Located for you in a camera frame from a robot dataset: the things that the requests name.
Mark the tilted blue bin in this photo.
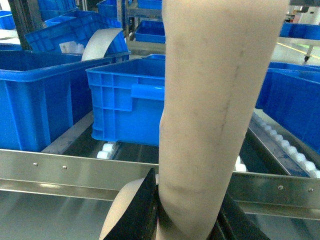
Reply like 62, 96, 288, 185
25, 10, 131, 61

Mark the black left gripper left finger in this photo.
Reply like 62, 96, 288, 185
102, 168, 158, 240

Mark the blue storage bin far right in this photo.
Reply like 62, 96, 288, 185
255, 62, 320, 152

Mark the blue storage bin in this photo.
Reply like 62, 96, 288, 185
86, 58, 165, 146
255, 62, 320, 152
0, 50, 130, 152

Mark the steel shelf rack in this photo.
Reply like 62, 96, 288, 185
0, 114, 320, 220

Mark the blue storage bin left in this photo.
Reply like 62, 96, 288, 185
0, 50, 130, 152

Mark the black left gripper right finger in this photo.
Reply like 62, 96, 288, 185
209, 193, 270, 240

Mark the beige plastic dustpan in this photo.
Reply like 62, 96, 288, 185
98, 0, 291, 240

